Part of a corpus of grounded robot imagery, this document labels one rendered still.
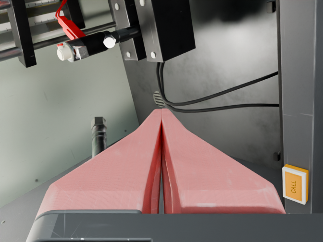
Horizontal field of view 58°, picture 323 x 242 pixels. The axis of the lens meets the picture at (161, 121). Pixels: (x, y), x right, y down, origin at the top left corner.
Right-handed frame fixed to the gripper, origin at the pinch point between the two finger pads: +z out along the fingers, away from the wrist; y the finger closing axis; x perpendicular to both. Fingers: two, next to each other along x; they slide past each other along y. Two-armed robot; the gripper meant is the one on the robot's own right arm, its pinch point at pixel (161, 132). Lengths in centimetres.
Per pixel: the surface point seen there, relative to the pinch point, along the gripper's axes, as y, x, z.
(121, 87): 11, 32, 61
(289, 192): -17.6, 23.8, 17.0
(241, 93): -15.2, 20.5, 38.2
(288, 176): -17.0, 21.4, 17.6
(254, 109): -17.5, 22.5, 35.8
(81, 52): 9.9, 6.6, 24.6
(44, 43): 22, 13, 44
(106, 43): 7.5, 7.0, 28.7
